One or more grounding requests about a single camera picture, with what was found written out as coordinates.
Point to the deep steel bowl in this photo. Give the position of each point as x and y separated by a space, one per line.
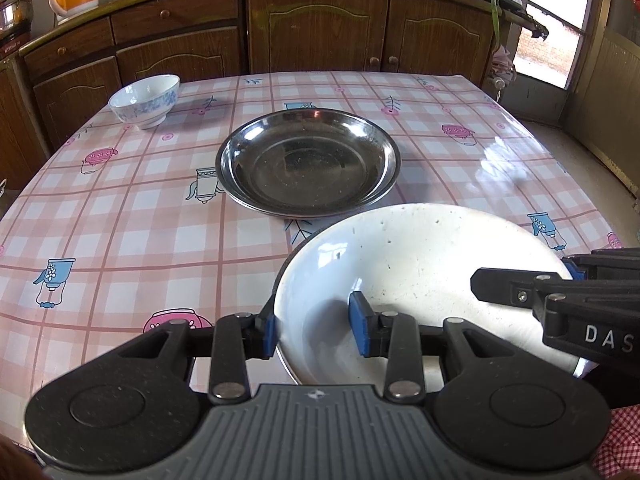
287 367

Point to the steel cooking pot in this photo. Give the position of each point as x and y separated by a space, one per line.
12 15

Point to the dark red cooktop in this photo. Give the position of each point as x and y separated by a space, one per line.
12 45

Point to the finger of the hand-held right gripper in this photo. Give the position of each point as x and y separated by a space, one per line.
576 267
500 285

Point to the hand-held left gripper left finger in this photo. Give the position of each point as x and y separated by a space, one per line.
269 332

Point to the tan panelled door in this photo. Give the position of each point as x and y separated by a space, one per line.
615 85

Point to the pink folded umbrella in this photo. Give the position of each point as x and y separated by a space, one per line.
502 62

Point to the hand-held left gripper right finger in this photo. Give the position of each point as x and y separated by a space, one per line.
360 322

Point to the blue patterned white bowl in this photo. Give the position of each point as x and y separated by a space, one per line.
145 102

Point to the glazed door with grey panel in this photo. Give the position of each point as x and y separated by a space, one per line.
550 45

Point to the medium steel plate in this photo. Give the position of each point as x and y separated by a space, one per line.
307 165

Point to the green leek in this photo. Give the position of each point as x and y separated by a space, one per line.
495 15

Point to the plain white ceramic bowl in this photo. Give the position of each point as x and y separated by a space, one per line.
425 260

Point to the brown wooden cabinet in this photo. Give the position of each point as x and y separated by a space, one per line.
310 25

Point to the black crumpled plastic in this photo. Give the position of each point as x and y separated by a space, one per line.
537 27

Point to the red checkered garment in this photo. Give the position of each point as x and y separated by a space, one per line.
622 440

